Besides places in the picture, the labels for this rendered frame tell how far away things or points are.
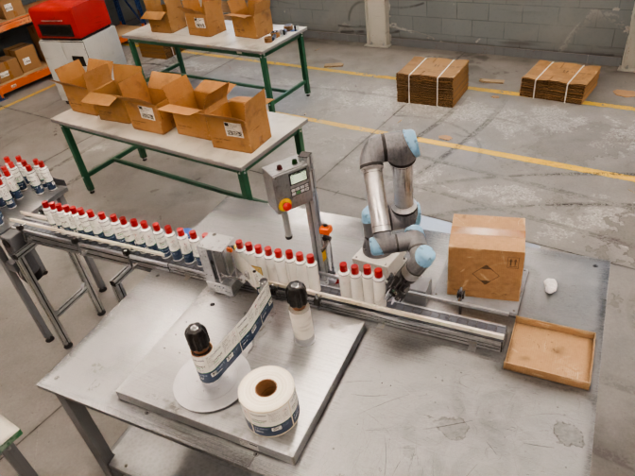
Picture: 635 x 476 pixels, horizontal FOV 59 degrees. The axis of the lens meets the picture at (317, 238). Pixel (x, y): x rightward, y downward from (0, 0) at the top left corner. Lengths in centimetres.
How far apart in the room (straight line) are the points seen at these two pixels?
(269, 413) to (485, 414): 77
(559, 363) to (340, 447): 89
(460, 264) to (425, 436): 74
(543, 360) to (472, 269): 45
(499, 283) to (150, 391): 148
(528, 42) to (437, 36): 115
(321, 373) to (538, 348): 85
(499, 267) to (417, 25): 580
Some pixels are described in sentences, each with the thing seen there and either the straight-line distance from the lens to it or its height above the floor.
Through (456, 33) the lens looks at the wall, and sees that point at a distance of 773.
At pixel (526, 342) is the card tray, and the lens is 242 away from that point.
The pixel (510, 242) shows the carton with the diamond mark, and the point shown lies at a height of 112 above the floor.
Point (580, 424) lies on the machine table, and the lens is 222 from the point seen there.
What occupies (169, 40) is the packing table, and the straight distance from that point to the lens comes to 696.
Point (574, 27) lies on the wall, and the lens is 729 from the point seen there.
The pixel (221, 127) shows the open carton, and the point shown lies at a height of 96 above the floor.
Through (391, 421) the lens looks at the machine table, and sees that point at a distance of 214.
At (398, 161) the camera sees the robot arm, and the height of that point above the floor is 145.
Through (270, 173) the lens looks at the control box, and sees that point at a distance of 228.
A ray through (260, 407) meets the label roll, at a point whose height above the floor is 102.
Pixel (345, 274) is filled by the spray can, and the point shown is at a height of 104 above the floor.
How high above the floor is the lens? 259
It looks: 37 degrees down
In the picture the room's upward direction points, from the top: 8 degrees counter-clockwise
